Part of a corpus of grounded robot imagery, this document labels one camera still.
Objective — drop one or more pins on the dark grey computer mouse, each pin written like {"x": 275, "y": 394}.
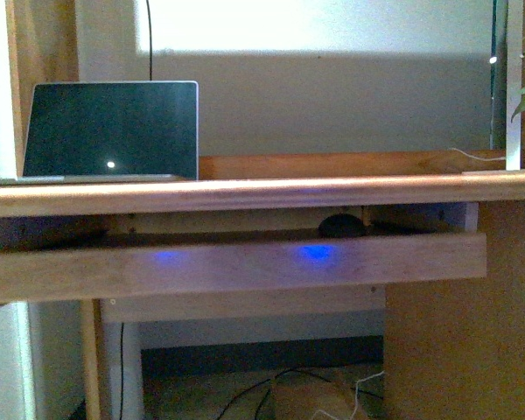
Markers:
{"x": 341, "y": 225}

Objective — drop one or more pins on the wooden desk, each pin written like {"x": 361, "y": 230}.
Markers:
{"x": 319, "y": 76}

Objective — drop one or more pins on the white desk lamp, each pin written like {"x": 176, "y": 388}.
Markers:
{"x": 507, "y": 79}

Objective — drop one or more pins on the silver laptop with dark screen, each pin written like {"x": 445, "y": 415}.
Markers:
{"x": 117, "y": 129}

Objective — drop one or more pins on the wooden pull-out keyboard tray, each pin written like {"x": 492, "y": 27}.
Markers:
{"x": 126, "y": 272}

